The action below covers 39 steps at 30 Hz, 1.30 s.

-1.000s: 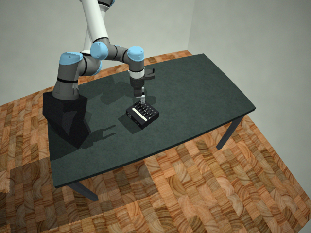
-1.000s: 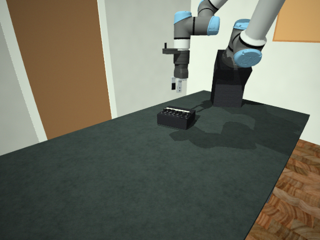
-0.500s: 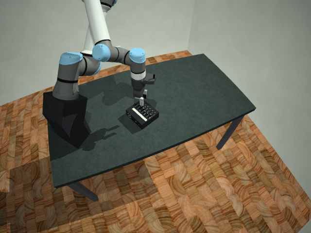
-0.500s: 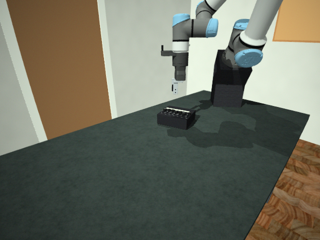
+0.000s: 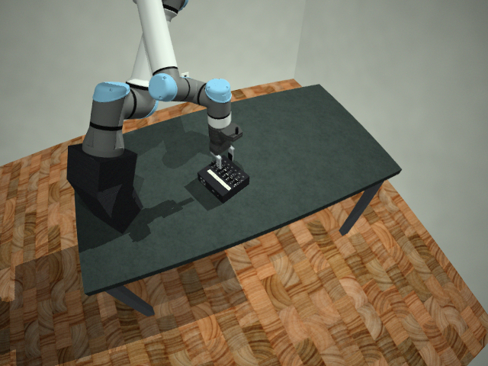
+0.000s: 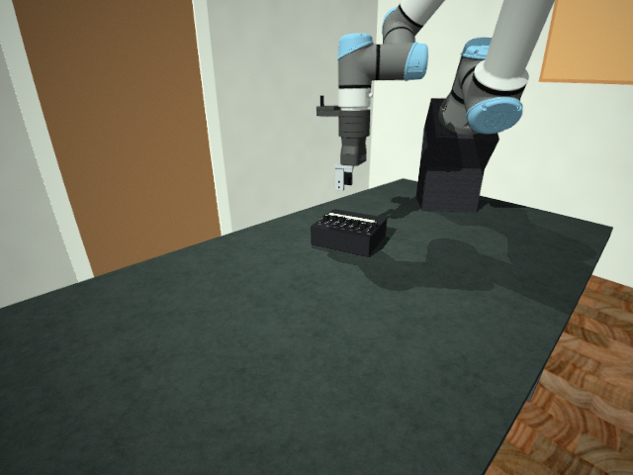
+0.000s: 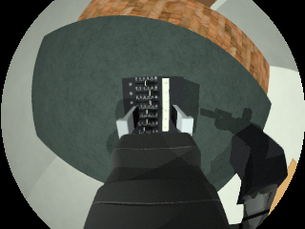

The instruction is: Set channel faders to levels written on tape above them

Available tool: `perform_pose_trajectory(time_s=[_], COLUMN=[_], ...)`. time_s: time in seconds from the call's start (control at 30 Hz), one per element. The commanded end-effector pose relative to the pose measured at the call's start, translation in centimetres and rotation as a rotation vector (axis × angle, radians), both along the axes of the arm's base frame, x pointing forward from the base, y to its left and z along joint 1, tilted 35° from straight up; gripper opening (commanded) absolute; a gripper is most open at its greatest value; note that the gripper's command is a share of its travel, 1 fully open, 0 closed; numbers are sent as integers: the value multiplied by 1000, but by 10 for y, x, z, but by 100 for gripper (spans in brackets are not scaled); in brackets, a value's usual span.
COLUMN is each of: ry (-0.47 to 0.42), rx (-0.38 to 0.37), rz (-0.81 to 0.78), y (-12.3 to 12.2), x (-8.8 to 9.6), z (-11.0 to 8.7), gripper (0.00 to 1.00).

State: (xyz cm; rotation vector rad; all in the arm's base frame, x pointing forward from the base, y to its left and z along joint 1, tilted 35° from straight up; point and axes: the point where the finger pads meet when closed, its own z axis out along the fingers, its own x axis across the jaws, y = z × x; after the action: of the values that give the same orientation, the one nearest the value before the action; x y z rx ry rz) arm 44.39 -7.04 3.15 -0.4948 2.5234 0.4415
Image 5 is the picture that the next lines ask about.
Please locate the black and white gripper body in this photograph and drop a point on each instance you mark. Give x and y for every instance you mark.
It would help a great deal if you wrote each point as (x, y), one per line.
(219, 134)

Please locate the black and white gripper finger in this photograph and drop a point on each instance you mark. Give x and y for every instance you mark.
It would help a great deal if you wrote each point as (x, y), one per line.
(230, 153)
(219, 163)

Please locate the black lighting desk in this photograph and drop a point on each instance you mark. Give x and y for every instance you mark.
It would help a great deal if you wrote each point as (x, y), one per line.
(223, 183)

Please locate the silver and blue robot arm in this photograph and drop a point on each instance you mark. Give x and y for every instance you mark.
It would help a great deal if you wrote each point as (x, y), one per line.
(114, 102)

